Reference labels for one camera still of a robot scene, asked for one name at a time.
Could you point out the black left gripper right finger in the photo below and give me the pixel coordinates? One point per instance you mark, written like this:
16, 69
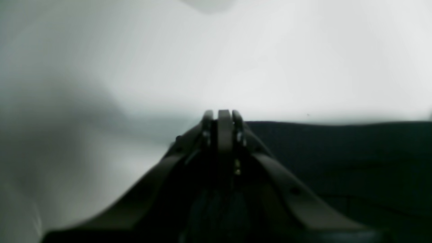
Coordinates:
289, 212

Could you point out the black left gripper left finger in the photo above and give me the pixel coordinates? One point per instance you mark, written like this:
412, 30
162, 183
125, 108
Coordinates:
156, 208

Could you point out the black T-shirt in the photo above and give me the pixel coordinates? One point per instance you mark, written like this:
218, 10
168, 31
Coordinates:
379, 174

